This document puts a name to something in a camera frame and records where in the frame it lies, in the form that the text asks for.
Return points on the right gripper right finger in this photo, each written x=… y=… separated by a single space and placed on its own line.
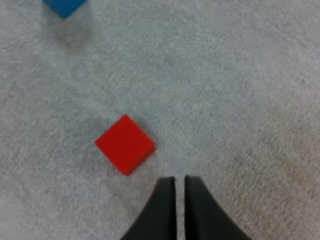
x=200 y=215

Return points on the red cube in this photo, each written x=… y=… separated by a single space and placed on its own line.
x=125 y=145

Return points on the blue cube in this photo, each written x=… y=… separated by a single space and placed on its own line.
x=65 y=6

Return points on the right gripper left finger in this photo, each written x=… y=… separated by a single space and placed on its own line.
x=160 y=215

